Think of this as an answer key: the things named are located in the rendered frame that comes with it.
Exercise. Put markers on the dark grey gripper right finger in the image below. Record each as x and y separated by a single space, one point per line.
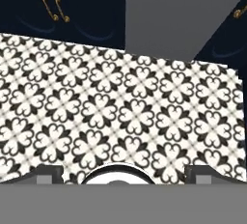
199 172

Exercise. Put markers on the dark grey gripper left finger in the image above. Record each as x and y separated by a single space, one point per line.
48 172

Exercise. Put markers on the white round black-rimmed thing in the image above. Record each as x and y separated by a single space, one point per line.
106 173

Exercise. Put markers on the grey range hood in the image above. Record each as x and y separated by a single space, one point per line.
167 15

